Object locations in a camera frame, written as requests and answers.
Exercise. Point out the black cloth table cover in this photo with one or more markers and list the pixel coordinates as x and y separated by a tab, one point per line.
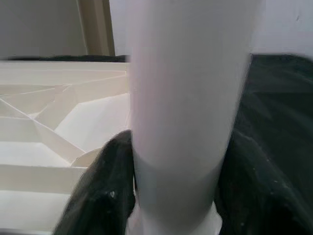
276	98

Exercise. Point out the white plastic children table top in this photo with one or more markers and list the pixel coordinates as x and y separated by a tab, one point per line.
49	134

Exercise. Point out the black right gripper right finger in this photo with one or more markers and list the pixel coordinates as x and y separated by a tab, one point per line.
264	191

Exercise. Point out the white tapered plastic table leg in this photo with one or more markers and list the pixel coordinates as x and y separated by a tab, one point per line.
185	110

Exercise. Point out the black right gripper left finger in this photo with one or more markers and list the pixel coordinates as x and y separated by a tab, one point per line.
102	191

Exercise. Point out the white door frame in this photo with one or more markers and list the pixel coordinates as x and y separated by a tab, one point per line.
97	27

